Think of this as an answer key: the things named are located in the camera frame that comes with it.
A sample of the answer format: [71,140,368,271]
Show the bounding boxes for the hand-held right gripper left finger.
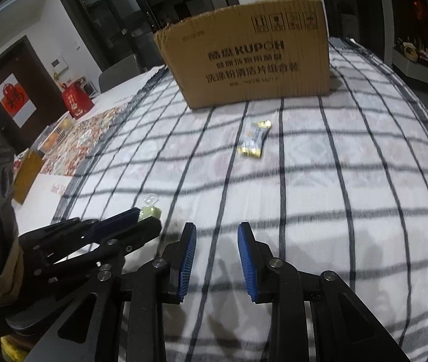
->
[23,222,197,362]

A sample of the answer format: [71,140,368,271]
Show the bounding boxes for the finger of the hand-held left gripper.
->
[18,207,141,262]
[33,218,162,287]

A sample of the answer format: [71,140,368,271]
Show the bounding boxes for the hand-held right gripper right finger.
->
[237,222,411,362]

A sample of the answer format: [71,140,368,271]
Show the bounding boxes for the green candy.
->
[139,205,162,222]

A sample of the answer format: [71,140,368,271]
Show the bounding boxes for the white and gold snack packet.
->
[238,120,273,158]

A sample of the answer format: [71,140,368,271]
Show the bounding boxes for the cardboard box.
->
[154,0,331,110]

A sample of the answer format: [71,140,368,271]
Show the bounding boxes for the yellow box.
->
[12,150,46,205]

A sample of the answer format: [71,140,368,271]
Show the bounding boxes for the patterned table mat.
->
[42,106,128,177]

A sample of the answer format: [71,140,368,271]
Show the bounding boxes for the checked tablecloth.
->
[50,38,428,362]

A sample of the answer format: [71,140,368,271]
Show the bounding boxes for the white plastic basket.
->
[37,115,75,151]

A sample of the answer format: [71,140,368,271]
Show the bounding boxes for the red and white door poster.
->
[0,75,35,125]

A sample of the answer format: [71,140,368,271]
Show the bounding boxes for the red gift bag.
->
[62,82,94,119]

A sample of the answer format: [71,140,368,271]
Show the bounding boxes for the grey chair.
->
[99,53,143,93]

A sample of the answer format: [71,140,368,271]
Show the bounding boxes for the dark glass cabinet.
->
[56,0,237,84]

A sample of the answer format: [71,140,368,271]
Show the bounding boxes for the white low shelf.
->
[391,45,428,95]

